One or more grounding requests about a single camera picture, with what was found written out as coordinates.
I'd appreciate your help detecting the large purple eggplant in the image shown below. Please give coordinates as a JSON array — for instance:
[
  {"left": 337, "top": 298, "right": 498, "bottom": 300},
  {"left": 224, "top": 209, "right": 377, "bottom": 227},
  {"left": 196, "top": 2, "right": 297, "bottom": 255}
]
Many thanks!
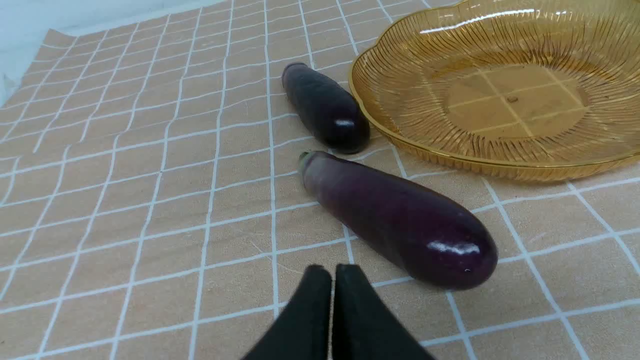
[{"left": 298, "top": 151, "right": 499, "bottom": 290}]

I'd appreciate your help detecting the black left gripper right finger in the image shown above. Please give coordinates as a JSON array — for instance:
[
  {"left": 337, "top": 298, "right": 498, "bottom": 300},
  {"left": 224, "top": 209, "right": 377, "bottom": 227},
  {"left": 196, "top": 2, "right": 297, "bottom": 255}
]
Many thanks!
[{"left": 332, "top": 264, "right": 434, "bottom": 360}]

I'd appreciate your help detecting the small dark purple eggplant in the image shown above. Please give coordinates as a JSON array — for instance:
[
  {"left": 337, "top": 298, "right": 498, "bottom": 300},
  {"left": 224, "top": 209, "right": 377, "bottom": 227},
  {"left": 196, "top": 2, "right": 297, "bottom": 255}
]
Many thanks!
[{"left": 281, "top": 62, "right": 371, "bottom": 154}]

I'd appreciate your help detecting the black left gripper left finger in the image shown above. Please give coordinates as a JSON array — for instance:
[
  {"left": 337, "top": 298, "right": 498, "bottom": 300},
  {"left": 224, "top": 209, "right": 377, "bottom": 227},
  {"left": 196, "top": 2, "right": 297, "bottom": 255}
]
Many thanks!
[{"left": 243, "top": 264, "right": 333, "bottom": 360}]

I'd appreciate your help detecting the amber ribbed glass plate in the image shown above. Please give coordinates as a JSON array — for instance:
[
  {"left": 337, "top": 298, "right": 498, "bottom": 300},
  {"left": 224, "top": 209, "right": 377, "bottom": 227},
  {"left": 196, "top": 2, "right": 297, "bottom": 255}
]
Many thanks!
[{"left": 349, "top": 0, "right": 640, "bottom": 182}]

